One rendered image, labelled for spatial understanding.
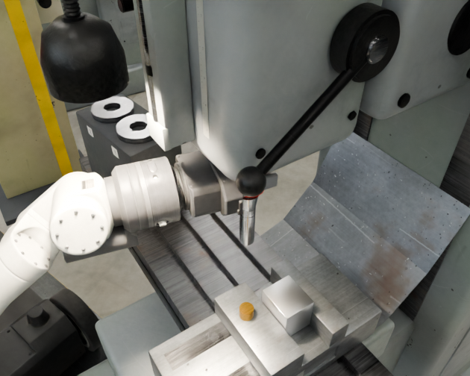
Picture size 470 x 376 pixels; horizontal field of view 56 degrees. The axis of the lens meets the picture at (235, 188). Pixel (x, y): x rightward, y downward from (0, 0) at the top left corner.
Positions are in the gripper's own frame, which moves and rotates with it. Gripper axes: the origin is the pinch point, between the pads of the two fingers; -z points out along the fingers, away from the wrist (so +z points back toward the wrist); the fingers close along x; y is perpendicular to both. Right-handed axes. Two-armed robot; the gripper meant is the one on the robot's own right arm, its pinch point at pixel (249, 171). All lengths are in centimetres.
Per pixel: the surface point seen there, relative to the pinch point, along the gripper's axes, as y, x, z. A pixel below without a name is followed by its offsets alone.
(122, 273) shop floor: 124, 91, 23
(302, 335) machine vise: 23.4, -13.7, -4.3
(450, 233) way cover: 19.2, -6.3, -36.8
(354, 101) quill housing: -13.7, -7.9, -9.3
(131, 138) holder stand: 10.6, 29.0, 13.1
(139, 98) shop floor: 124, 246, -12
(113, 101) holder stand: 10.6, 44.2, 14.6
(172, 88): -17.2, -4.7, 10.5
